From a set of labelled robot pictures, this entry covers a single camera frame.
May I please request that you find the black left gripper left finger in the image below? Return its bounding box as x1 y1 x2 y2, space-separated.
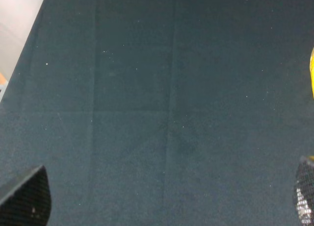
0 165 52 226

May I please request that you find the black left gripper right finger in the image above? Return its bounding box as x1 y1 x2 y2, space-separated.
293 155 314 226

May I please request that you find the yellow banana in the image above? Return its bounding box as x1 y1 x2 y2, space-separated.
309 48 314 98

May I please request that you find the black tablecloth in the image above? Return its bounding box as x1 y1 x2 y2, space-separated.
0 0 314 226

